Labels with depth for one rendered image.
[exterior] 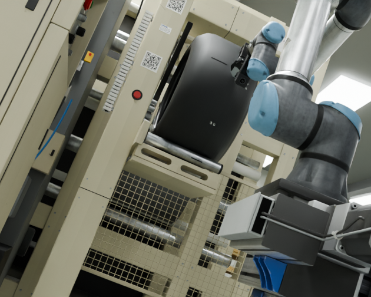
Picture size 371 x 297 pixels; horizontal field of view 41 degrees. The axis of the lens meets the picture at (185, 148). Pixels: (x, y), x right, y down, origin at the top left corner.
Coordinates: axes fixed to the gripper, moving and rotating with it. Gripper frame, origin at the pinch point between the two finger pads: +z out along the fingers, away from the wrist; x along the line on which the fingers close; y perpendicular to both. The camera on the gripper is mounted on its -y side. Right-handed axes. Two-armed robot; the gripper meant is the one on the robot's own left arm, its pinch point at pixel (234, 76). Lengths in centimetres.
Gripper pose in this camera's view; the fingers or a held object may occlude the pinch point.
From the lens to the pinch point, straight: 197.9
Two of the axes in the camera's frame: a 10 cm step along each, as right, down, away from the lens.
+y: 3.3, -8.8, 3.4
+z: -2.8, 2.5, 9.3
